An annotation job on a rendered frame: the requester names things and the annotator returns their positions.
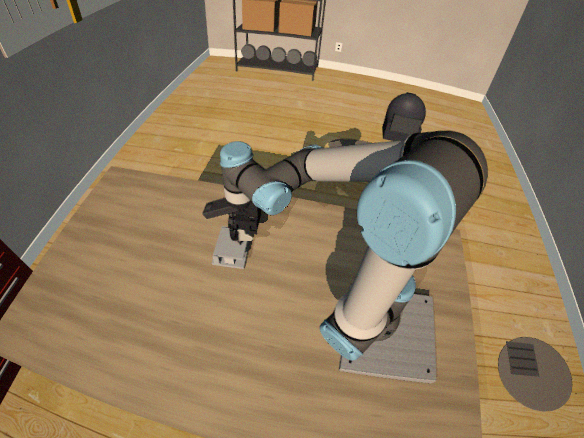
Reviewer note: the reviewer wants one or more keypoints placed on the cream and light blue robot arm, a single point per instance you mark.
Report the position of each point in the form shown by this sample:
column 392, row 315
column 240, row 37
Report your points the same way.
column 407, row 210

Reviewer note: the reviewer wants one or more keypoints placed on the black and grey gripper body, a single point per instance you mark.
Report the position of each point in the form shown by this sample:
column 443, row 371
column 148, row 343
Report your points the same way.
column 245, row 217

